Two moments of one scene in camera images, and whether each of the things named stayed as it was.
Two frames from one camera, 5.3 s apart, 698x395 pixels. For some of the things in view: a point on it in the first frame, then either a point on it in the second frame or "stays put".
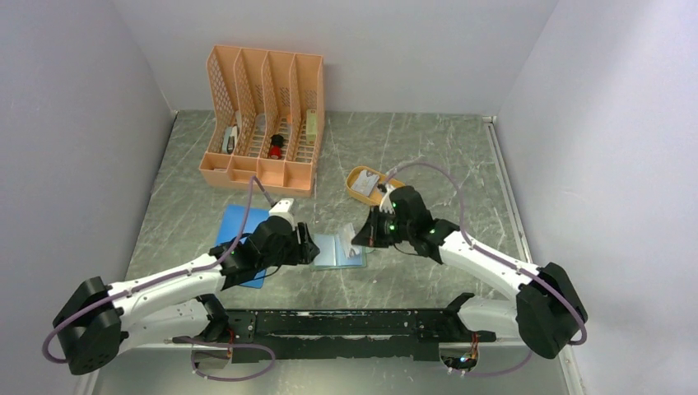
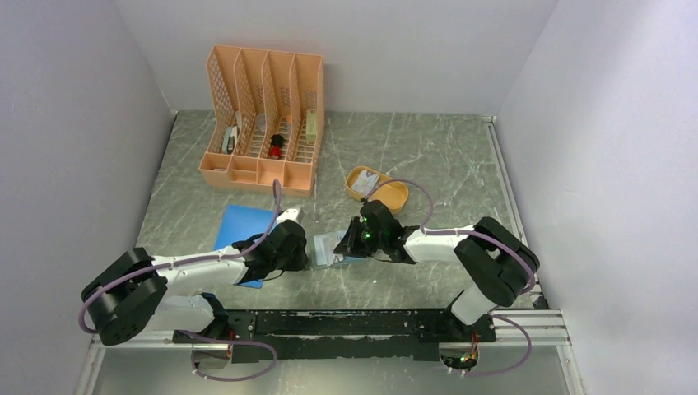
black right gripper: (369, 234) → (349, 244)
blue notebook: (232, 223) stays put
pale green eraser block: (311, 127) stays put
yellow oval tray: (375, 197) stays put
